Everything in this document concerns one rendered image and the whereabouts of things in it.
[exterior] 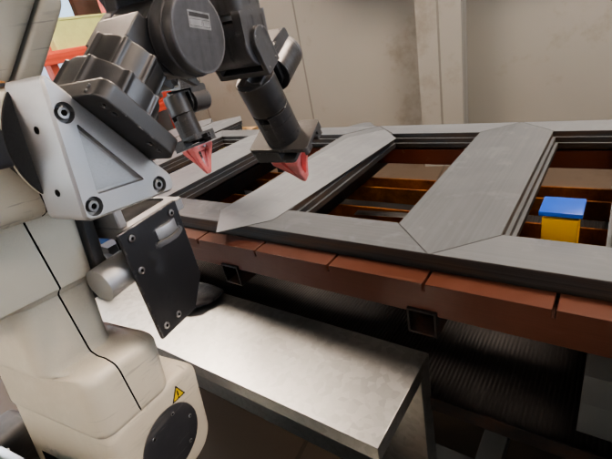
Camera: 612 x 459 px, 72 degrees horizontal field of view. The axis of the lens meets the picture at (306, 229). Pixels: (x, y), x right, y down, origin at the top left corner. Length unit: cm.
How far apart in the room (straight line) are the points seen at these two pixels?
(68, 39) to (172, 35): 349
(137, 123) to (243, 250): 57
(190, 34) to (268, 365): 58
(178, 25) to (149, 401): 47
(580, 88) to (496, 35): 68
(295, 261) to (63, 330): 41
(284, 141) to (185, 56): 25
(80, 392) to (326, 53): 352
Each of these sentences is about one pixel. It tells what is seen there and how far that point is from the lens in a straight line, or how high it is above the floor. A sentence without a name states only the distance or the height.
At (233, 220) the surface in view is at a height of 86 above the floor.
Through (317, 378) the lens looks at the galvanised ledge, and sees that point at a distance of 77.
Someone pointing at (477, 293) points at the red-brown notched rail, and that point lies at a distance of 67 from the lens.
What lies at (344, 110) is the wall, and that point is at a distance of 389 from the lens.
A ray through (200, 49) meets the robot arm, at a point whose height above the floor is 122.
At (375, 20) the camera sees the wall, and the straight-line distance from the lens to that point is 369.
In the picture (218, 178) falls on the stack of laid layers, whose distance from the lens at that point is 138.
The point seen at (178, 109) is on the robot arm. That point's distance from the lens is 109.
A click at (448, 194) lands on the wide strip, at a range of 92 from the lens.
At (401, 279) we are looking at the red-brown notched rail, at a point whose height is 83.
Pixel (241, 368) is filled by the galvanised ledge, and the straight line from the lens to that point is 83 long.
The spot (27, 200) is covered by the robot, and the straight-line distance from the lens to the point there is 48.
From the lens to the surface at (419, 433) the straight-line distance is 89.
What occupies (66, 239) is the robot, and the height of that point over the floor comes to 105.
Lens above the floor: 123
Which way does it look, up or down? 26 degrees down
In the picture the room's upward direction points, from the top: 12 degrees counter-clockwise
